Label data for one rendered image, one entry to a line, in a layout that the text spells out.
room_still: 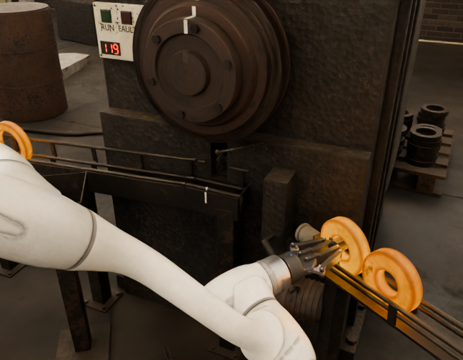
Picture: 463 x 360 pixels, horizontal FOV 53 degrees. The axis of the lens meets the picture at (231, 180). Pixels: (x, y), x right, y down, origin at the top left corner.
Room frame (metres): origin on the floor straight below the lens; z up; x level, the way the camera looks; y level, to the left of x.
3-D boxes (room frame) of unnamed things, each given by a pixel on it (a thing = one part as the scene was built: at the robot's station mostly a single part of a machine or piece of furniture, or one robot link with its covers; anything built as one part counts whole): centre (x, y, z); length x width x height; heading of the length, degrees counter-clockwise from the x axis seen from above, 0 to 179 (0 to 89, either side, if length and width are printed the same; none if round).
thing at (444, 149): (3.04, -0.91, 0.22); 1.20 x 0.81 x 0.44; 64
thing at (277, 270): (0.85, -0.10, 0.73); 0.09 x 0.06 x 0.09; 31
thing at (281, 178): (1.24, -0.15, 0.68); 0.11 x 0.08 x 0.24; 156
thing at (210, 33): (1.23, 0.11, 1.11); 0.28 x 0.06 x 0.28; 66
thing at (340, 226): (0.98, -0.30, 0.72); 0.16 x 0.03 x 0.16; 31
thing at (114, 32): (1.56, 0.34, 1.15); 0.26 x 0.02 x 0.18; 66
